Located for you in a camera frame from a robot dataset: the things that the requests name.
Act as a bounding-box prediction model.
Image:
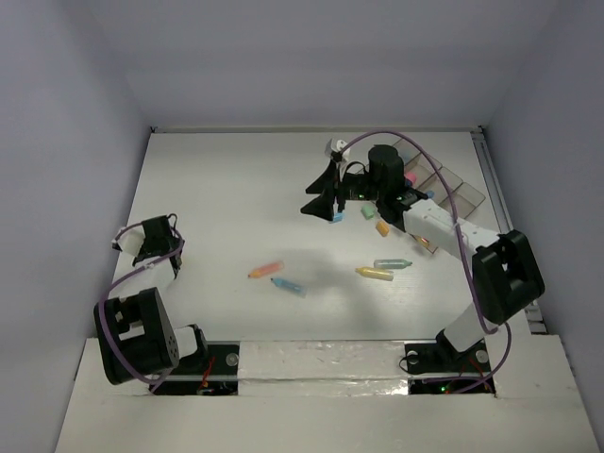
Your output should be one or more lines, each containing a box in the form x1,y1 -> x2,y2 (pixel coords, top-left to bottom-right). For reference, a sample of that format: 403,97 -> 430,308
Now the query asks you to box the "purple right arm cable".
337,129 -> 513,394

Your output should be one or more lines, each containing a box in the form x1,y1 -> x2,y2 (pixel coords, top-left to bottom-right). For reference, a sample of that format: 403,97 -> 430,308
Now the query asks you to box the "orange highlighter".
248,260 -> 284,278

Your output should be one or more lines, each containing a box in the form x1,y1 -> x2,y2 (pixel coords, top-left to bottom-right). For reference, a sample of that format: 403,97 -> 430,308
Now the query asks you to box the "yellow-orange highlighter cap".
376,222 -> 390,237

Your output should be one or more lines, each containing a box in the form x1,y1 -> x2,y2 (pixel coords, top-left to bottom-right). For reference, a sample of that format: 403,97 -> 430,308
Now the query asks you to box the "blue highlighter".
271,277 -> 307,297

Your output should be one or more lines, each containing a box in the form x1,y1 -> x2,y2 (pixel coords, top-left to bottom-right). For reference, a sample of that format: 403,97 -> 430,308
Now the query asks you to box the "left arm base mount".
153,342 -> 240,396

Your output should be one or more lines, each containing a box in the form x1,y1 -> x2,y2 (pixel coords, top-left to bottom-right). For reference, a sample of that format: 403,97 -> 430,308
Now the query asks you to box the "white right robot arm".
301,141 -> 545,370

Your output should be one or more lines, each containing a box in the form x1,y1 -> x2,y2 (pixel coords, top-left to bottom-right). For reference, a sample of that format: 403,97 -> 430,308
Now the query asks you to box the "green highlighter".
374,259 -> 412,270

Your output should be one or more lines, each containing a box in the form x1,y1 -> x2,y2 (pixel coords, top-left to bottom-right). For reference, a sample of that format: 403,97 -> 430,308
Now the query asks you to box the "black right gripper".
300,159 -> 385,221

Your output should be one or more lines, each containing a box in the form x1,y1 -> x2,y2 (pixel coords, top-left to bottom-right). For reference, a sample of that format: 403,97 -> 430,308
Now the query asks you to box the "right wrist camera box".
325,139 -> 349,164

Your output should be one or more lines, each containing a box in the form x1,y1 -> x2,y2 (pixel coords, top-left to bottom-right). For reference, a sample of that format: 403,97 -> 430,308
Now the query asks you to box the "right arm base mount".
398,331 -> 495,395

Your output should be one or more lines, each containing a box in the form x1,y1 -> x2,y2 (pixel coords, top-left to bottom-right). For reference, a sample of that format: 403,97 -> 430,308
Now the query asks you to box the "yellow highlighter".
355,267 -> 394,281

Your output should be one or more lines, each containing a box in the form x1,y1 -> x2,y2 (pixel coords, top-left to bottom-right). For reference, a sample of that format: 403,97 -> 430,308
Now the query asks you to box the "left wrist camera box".
111,226 -> 144,257

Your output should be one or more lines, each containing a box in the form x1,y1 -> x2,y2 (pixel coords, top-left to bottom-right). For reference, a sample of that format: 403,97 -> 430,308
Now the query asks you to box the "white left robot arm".
93,213 -> 213,392

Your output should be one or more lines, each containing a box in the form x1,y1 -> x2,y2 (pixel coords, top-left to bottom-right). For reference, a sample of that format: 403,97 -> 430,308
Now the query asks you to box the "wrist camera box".
111,226 -> 144,257
325,139 -> 349,164

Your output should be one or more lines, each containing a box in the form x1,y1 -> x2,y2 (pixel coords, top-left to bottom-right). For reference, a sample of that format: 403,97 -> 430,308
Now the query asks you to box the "clear four-compartment organizer tray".
391,137 -> 487,256

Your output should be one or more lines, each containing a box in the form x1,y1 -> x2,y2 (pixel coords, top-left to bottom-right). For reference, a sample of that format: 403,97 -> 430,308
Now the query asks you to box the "green highlighter cap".
361,205 -> 376,220

